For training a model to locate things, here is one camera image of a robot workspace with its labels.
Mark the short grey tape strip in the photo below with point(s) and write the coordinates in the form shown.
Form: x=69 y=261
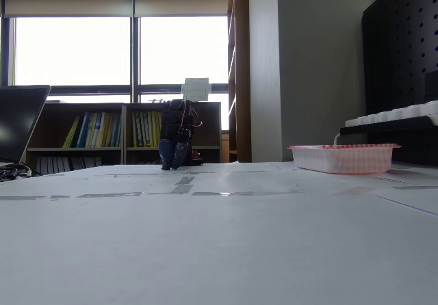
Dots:
x=183 y=185

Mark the row of white binders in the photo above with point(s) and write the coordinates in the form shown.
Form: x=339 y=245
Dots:
x=68 y=164

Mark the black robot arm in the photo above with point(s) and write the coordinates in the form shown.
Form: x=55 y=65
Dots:
x=195 y=162

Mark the low wooden bookshelf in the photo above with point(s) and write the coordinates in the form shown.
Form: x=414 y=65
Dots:
x=208 y=127
x=54 y=123

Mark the pink checkered tray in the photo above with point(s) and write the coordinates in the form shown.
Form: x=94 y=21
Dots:
x=342 y=159

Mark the dark laptop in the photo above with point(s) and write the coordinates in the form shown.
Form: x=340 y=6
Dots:
x=17 y=120

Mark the leaning yellow book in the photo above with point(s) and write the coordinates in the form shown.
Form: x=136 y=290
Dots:
x=71 y=132

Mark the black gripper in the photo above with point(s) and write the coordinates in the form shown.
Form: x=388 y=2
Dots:
x=172 y=145

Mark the dark window frame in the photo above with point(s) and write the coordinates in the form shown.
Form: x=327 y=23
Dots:
x=135 y=62

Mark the blue book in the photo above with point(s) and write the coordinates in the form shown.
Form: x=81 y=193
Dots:
x=117 y=132
x=82 y=130

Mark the black desk shelf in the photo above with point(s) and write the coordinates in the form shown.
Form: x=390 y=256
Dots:
x=410 y=137

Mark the white keyboard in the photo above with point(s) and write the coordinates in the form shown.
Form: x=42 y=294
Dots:
x=390 y=115

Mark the white paper sign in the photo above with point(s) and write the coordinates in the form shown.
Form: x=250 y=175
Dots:
x=196 y=89

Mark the tall brown wooden shelf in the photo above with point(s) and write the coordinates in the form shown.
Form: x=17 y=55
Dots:
x=241 y=62

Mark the beige roller blind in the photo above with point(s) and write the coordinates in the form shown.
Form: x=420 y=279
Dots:
x=68 y=4
x=181 y=4

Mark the black pegboard panel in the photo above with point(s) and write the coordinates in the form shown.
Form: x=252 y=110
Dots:
x=393 y=62

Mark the long grey tape strip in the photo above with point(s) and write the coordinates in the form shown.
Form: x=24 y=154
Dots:
x=246 y=193

